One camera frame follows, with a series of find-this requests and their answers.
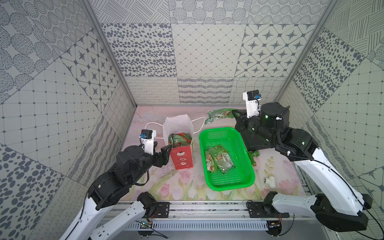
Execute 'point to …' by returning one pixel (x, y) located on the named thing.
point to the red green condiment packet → (179, 139)
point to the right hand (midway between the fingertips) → (233, 113)
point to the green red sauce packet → (211, 165)
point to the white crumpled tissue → (270, 181)
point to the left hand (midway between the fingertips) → (163, 141)
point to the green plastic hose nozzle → (252, 154)
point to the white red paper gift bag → (181, 158)
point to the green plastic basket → (242, 175)
